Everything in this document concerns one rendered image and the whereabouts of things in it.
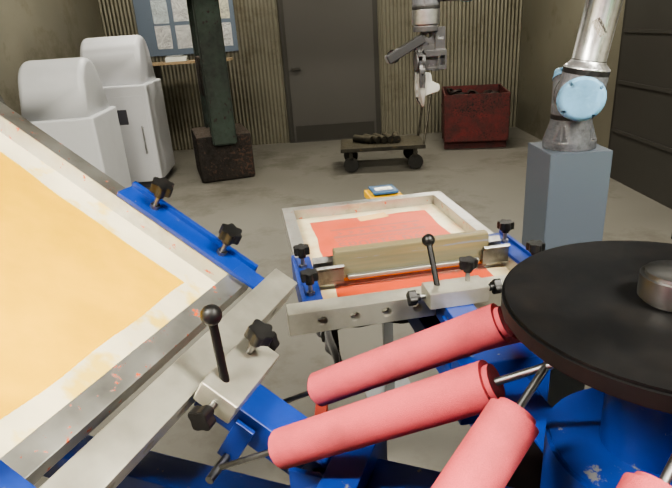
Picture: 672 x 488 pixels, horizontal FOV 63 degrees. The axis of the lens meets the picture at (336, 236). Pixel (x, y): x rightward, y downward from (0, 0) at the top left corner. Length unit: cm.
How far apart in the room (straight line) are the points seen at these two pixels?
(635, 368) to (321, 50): 766
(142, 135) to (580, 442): 600
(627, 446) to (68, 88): 496
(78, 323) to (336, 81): 730
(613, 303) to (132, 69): 610
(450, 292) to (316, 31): 706
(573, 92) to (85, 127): 424
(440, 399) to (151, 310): 55
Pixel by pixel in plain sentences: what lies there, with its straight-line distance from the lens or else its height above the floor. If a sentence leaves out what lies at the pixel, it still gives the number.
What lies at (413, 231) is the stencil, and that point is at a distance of 176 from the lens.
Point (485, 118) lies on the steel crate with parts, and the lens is 715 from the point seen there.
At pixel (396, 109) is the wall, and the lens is 822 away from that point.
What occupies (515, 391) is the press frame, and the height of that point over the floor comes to 102.
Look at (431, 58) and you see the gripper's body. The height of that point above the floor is 148.
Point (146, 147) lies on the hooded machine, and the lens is 638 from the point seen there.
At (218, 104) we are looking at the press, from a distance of 616.
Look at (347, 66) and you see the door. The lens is 804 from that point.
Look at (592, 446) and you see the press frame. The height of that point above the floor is 115.
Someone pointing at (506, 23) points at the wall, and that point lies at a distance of 848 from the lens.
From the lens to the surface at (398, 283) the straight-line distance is 142.
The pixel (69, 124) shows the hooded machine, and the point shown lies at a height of 94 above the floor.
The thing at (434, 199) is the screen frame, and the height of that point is 97.
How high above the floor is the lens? 158
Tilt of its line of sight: 21 degrees down
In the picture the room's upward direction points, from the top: 4 degrees counter-clockwise
